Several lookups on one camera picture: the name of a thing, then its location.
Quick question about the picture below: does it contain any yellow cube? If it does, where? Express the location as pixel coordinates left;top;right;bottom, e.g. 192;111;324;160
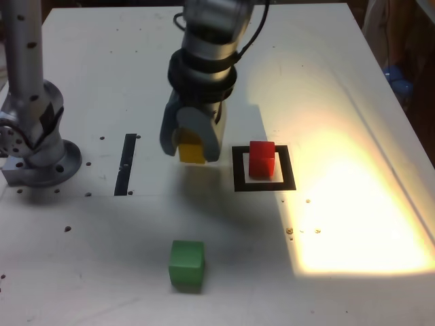
177;130;207;166

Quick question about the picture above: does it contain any black tape strip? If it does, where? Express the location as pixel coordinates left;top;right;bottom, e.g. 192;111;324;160
114;133;138;197

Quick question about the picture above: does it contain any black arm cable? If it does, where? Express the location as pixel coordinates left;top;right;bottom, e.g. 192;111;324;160
236;0;271;62

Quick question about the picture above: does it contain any red cube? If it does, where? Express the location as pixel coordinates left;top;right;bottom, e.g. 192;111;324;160
249;141;276;180

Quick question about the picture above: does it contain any black tape square outline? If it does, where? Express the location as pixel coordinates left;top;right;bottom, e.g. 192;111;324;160
231;145;297;192

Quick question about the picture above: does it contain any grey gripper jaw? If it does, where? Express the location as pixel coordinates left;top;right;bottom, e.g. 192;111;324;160
175;99;230;163
159;90;181;158

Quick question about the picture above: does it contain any blue rounded object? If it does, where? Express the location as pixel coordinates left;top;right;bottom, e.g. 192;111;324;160
382;66;415;99

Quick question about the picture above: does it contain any green cube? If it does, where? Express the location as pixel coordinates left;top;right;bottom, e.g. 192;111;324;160
168;239;206;293

